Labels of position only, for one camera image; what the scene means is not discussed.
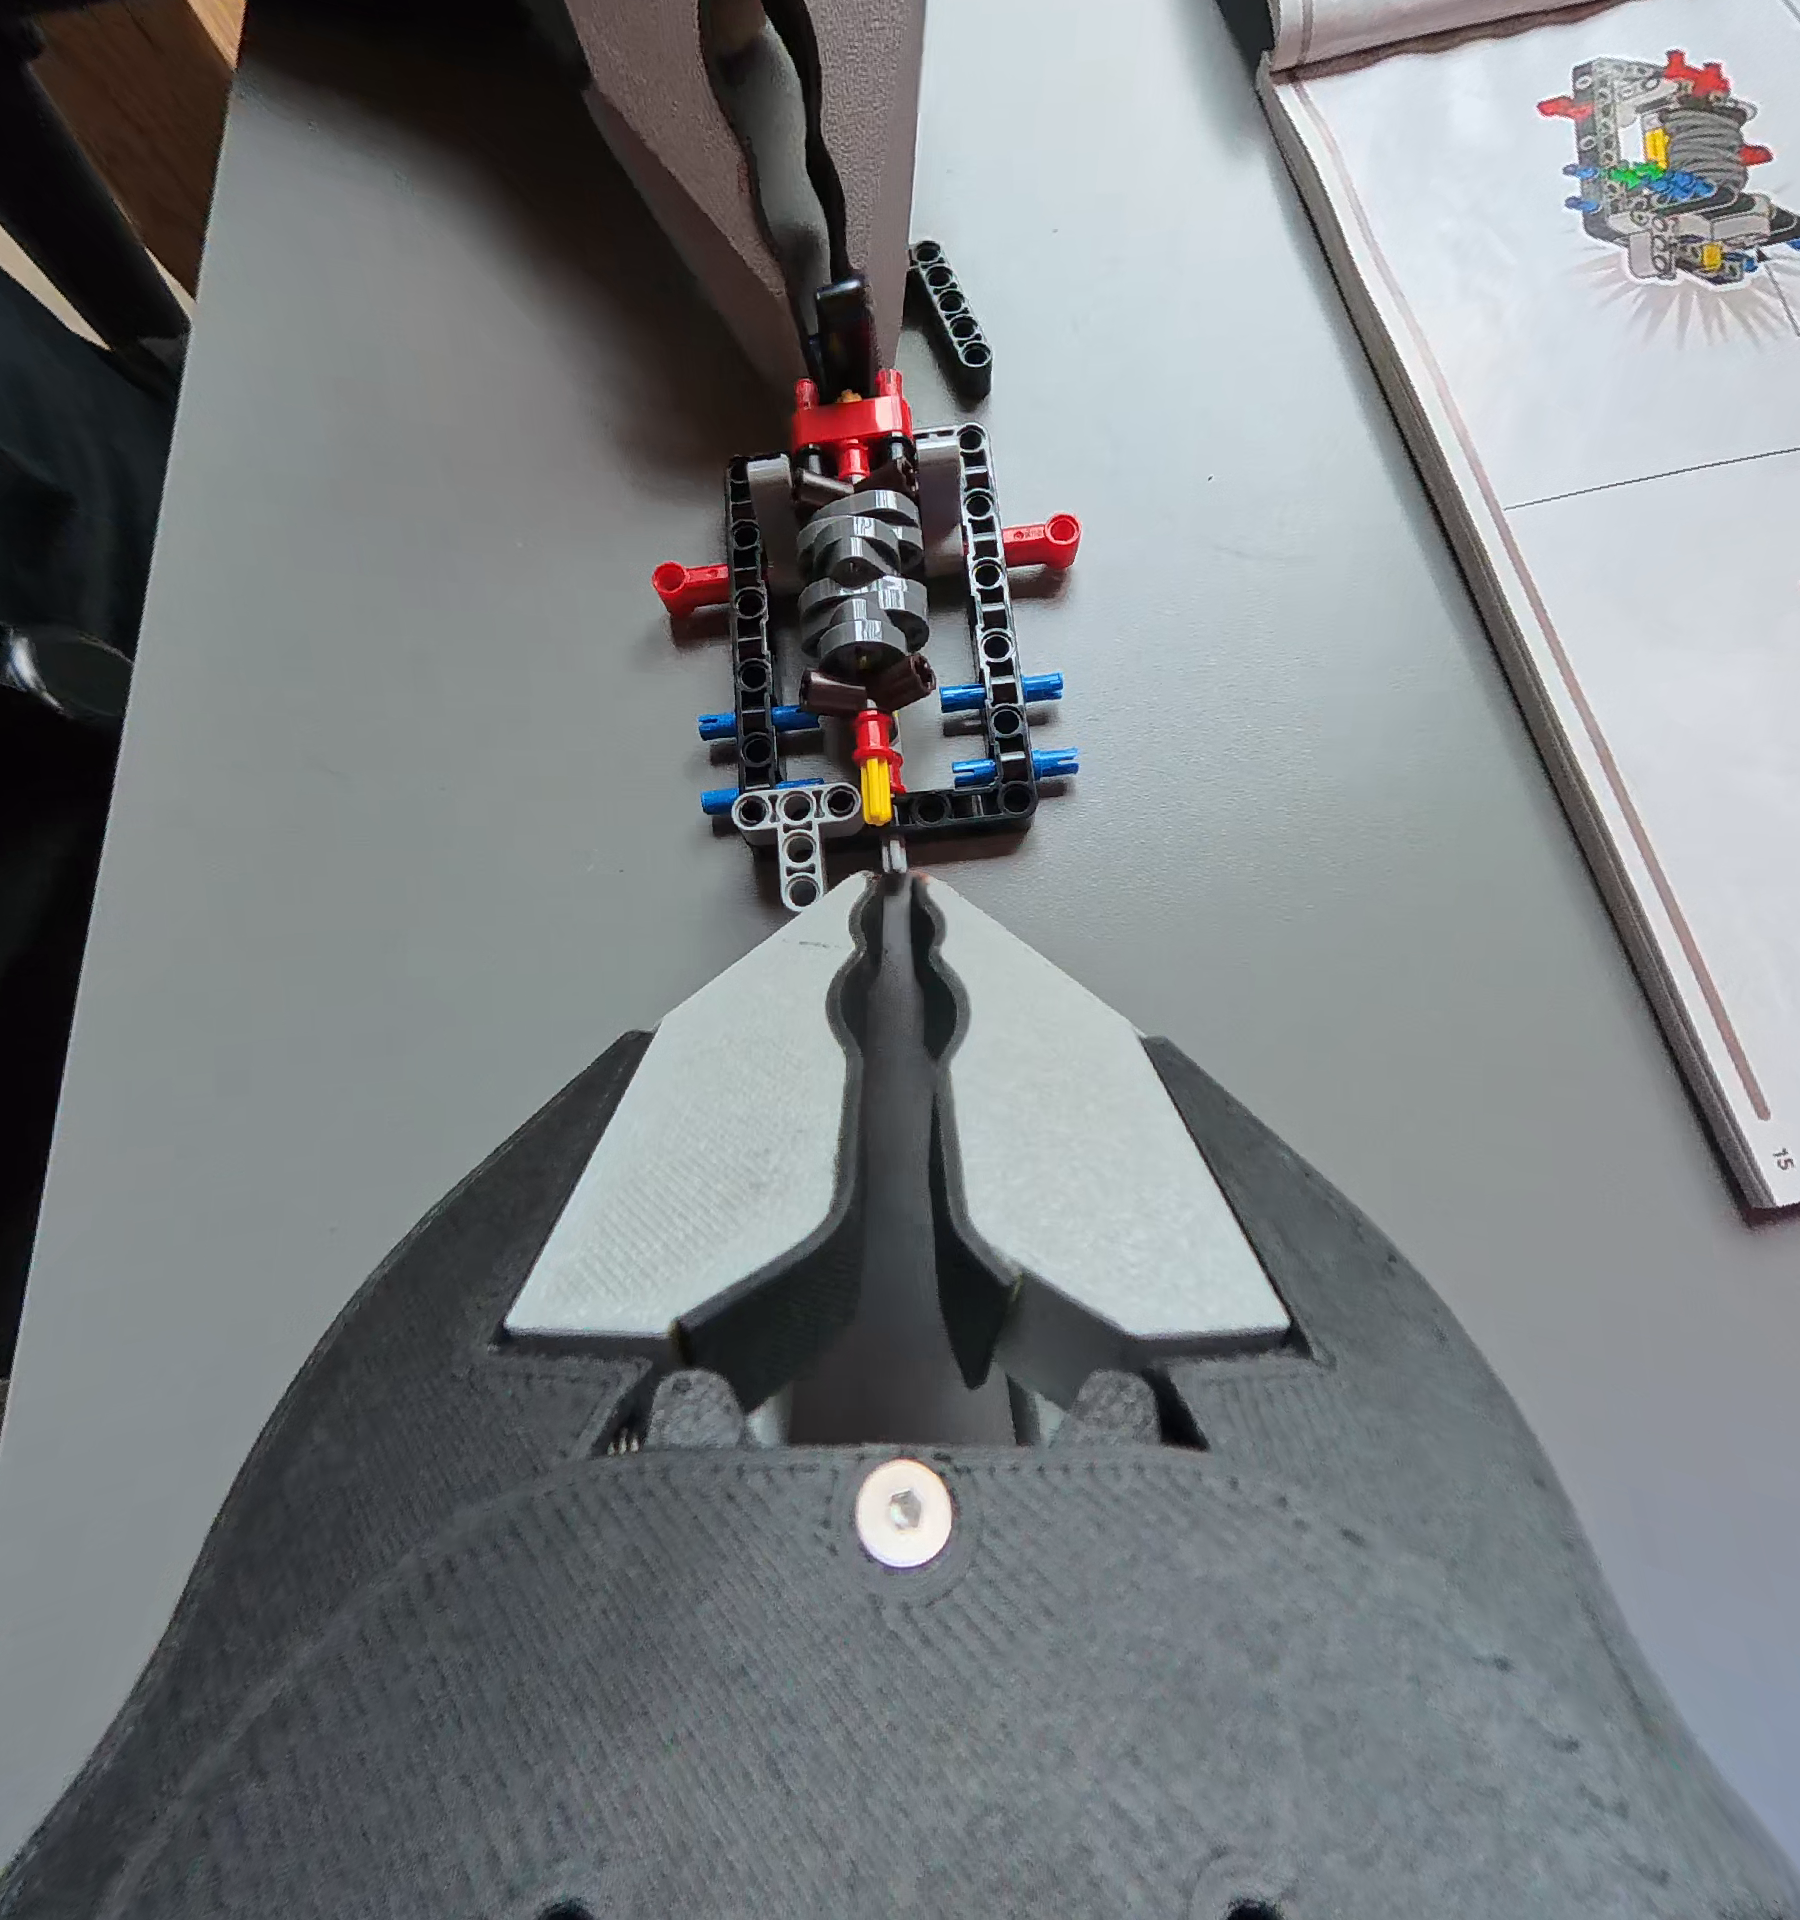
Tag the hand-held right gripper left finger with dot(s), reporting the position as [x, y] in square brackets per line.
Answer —
[694, 1167]

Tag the black office chair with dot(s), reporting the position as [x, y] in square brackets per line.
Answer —
[72, 229]

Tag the lego engine frame assembly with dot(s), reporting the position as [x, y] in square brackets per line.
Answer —
[868, 597]

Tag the lego instruction booklet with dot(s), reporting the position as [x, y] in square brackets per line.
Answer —
[1668, 527]

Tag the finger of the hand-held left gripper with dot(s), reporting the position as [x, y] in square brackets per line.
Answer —
[661, 90]
[878, 122]

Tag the grey T-shaped lego beam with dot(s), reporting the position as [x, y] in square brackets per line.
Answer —
[803, 818]

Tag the wooden table support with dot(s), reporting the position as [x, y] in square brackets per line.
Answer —
[150, 122]

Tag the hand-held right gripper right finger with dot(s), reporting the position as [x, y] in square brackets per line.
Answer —
[1111, 1186]

